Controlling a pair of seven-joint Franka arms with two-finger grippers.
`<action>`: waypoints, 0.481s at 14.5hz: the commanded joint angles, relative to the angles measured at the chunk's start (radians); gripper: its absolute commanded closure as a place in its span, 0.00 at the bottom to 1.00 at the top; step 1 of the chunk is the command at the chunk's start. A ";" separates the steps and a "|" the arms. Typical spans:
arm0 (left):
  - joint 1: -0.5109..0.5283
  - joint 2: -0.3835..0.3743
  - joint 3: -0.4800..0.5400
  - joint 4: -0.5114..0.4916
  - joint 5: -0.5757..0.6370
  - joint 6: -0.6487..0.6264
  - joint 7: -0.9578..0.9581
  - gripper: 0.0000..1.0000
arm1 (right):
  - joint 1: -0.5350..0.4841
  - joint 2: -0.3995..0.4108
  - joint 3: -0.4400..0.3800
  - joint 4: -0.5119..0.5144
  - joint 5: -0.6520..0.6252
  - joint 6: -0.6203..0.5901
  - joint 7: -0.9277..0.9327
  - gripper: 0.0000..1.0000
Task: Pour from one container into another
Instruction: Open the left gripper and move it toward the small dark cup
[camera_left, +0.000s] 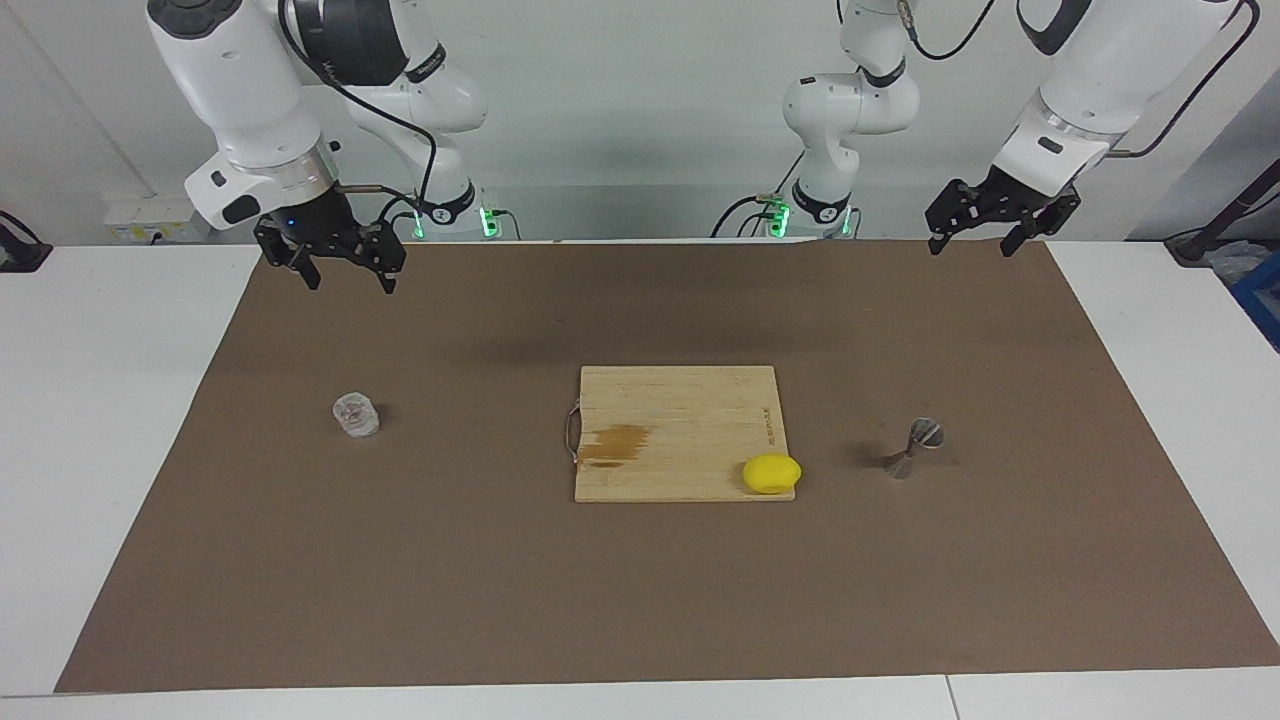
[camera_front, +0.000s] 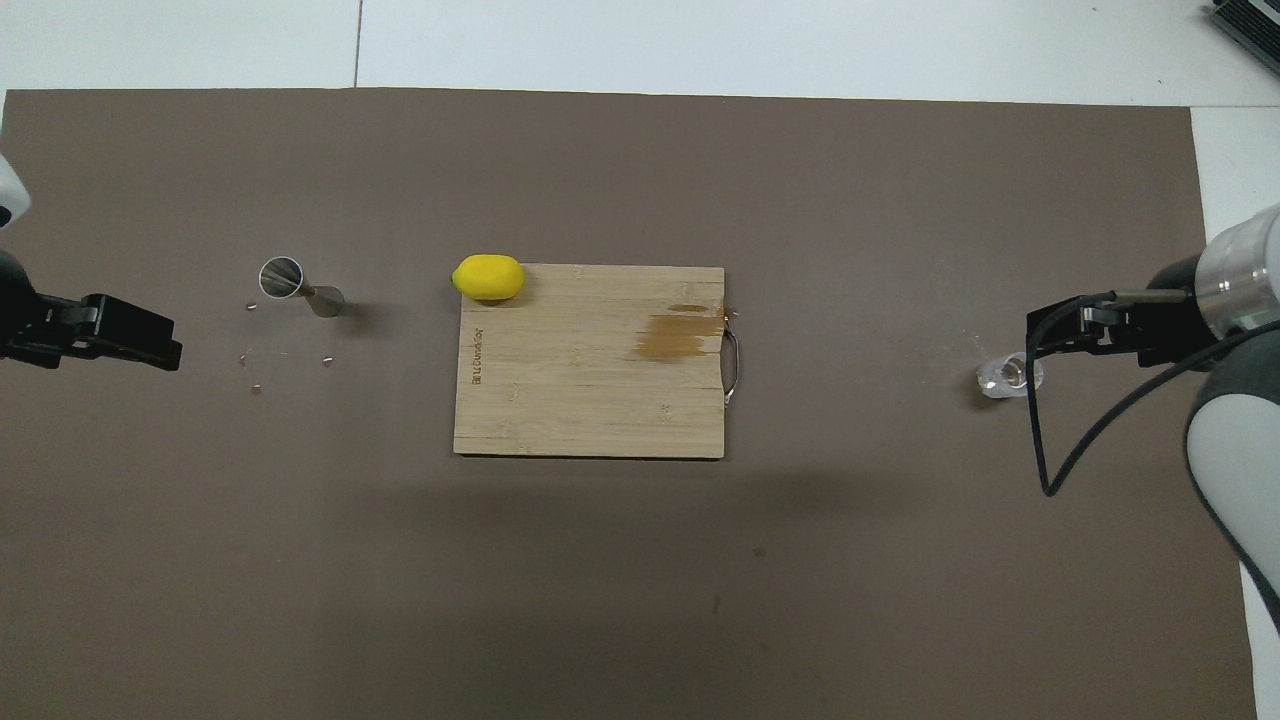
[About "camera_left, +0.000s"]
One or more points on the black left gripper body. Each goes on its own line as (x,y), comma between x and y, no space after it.
(1020,200)

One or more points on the yellow lemon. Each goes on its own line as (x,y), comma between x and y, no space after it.
(771,474)

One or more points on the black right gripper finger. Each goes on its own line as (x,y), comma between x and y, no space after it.
(382,255)
(300,262)

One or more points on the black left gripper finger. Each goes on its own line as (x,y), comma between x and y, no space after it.
(1035,230)
(945,212)

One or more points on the blue crate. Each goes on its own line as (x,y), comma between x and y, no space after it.
(1262,300)

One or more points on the steel jigger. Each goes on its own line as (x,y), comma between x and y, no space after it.
(915,448)

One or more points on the wooden cutting board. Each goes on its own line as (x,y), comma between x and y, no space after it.
(690,420)

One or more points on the white wall socket strip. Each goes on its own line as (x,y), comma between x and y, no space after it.
(150,215)

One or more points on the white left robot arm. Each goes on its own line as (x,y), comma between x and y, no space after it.
(1090,80)

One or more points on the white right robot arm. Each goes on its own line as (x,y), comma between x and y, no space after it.
(250,90)

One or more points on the brown table mat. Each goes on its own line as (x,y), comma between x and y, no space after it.
(640,600)

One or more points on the black stand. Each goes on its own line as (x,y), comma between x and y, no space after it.
(1230,215)

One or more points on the clear glass cup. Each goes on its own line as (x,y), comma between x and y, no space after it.
(356,415)

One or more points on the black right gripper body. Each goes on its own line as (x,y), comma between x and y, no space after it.
(318,222)

